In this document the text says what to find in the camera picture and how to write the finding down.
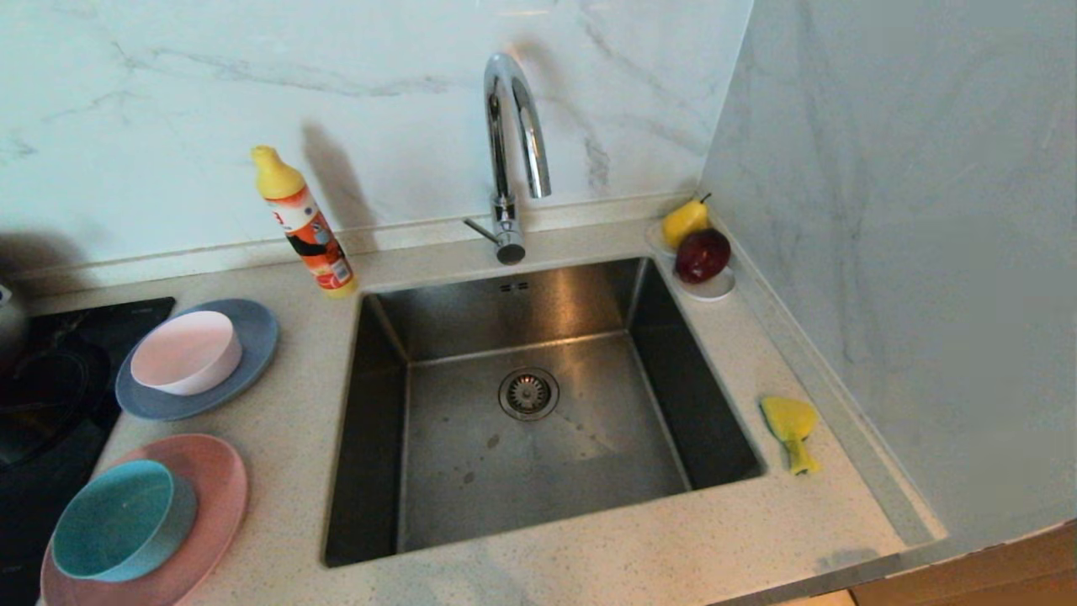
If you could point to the orange dish soap bottle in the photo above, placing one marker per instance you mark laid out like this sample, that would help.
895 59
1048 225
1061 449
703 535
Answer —
311 236

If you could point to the stainless steel sink basin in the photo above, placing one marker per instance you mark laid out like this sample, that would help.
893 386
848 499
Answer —
471 471

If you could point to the yellow green sponge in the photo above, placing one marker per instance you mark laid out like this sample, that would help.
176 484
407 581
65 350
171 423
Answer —
789 418

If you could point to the round metal drain strainer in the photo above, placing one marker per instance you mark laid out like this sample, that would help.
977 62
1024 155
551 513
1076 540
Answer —
528 393

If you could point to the yellow pear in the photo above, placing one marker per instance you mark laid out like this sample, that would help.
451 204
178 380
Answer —
681 221

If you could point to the dark red apple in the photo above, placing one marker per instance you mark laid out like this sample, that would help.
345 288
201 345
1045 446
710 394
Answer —
702 255

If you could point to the small white dish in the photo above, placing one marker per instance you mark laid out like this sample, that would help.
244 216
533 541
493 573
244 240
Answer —
713 290

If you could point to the chrome gooseneck faucet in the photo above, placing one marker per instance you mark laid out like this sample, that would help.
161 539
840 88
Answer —
503 126

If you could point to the blue grey plate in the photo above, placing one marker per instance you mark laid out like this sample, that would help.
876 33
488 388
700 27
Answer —
252 337

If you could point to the pale pink bowl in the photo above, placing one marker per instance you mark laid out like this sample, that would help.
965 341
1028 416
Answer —
185 349

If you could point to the pink plate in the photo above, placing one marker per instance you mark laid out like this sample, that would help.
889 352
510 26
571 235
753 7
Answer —
214 488

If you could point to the black induction cooktop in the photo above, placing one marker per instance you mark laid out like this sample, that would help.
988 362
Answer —
126 316

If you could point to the teal bowl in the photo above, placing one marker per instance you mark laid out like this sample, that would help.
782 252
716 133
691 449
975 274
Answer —
114 522

